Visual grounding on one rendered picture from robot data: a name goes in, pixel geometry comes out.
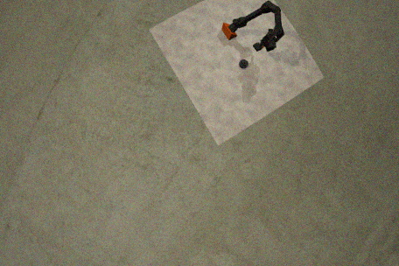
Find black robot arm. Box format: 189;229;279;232
228;0;284;52

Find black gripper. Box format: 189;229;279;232
253;37;267;52

